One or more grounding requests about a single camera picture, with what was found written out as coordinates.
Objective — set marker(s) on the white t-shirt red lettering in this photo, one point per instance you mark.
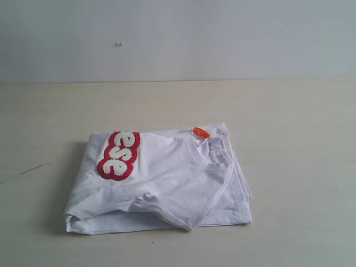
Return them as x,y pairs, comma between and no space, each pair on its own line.
137,181

